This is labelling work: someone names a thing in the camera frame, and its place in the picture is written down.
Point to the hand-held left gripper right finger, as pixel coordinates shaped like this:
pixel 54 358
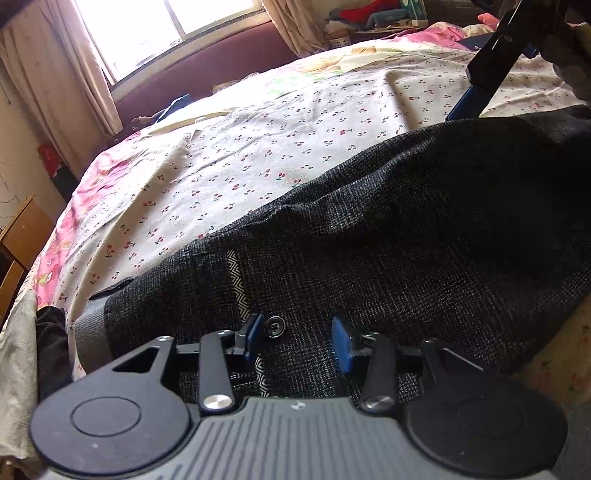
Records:
pixel 341 344

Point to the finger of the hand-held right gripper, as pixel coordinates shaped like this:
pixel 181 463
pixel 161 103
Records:
pixel 489 60

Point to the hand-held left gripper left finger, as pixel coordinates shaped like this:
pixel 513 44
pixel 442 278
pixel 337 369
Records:
pixel 251 334

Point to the dark tweed jacket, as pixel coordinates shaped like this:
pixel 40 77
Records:
pixel 415 230

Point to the person's right hand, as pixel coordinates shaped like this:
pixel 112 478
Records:
pixel 570 64

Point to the pink pillow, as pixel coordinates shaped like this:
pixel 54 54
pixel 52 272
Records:
pixel 488 17

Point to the teal garment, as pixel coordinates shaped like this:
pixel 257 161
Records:
pixel 385 19

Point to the red garment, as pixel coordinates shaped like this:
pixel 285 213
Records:
pixel 376 3

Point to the white plastic basket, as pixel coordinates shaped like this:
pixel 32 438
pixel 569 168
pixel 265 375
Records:
pixel 338 42

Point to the narrow beige curtain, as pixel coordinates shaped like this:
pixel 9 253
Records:
pixel 295 23

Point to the white cherry print bedsheet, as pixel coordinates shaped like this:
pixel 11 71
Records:
pixel 277 138

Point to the black cloth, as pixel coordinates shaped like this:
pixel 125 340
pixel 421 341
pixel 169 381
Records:
pixel 53 346

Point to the pink floral bed sheet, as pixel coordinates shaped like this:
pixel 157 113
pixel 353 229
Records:
pixel 92 198

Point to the cream cloth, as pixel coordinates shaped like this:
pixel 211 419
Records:
pixel 18 369

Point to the dark brown bag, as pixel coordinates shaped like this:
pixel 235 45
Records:
pixel 141 124

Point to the blue book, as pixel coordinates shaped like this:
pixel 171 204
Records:
pixel 174 107

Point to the yellow plastic bag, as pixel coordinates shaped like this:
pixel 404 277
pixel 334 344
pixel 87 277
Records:
pixel 225 86

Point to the wooden desk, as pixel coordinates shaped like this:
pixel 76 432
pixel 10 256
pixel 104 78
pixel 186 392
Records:
pixel 23 230

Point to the maroon headboard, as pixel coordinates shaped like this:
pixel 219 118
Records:
pixel 207 64

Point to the wide beige curtain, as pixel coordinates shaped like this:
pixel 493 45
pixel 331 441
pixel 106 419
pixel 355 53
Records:
pixel 60 83

